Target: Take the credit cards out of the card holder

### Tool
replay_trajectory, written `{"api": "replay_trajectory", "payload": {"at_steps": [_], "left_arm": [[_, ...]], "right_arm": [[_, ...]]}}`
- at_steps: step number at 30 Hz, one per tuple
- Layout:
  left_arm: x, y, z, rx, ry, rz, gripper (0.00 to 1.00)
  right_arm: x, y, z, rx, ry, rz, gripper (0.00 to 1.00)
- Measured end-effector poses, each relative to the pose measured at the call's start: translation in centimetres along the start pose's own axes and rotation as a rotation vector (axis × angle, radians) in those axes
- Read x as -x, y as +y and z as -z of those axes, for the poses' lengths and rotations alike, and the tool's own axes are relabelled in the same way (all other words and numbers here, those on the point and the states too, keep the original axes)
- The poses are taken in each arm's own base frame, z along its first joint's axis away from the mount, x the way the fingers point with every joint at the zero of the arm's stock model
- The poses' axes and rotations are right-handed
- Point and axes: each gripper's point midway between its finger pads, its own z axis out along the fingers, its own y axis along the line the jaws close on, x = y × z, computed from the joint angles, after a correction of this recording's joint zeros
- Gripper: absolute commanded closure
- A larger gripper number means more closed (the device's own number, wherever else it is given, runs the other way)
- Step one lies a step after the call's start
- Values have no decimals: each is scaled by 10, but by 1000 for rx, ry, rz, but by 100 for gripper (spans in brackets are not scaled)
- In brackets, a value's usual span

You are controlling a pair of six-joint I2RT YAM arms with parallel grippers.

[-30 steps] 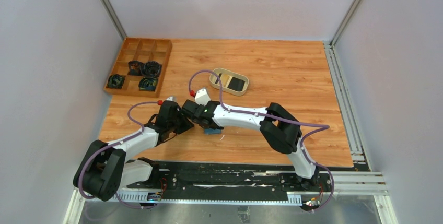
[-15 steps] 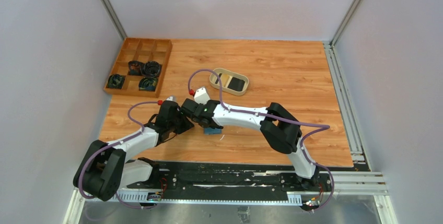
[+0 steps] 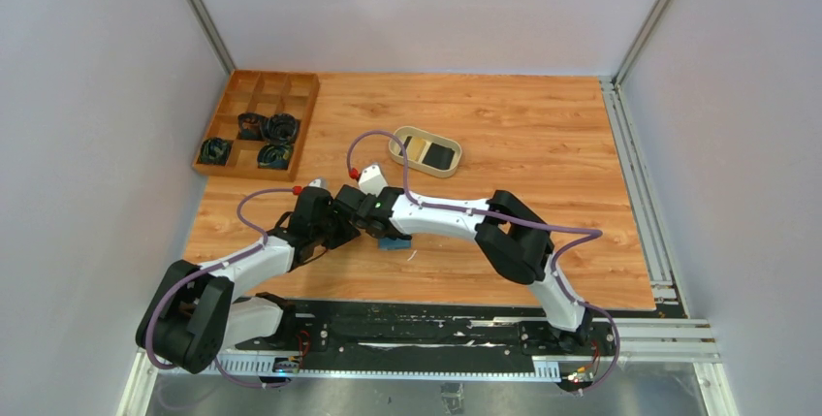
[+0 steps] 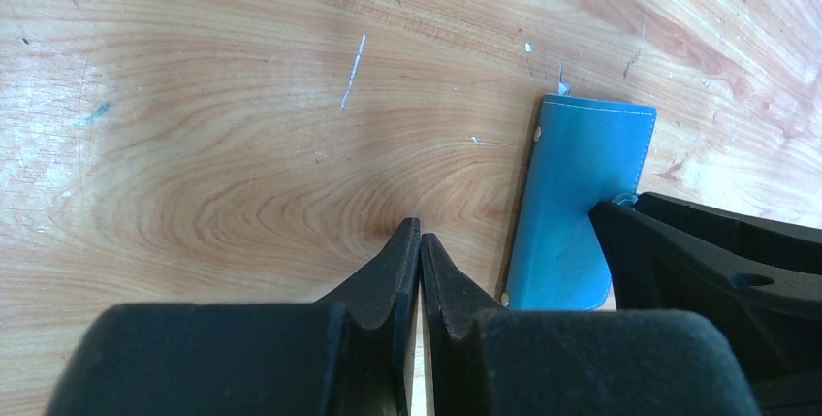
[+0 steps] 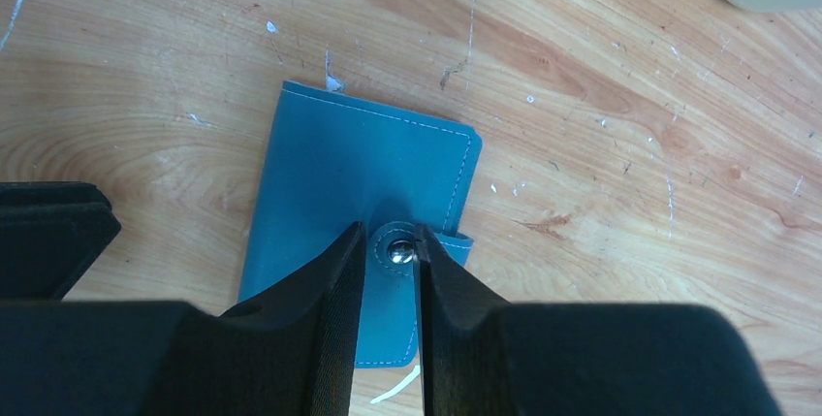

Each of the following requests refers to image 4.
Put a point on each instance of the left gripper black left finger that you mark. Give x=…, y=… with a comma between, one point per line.
x=348, y=353

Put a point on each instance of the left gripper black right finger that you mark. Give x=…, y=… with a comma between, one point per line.
x=489, y=360

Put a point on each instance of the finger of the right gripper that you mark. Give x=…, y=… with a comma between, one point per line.
x=770, y=316
x=774, y=243

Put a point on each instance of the blue leather card holder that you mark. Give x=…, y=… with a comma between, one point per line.
x=585, y=151

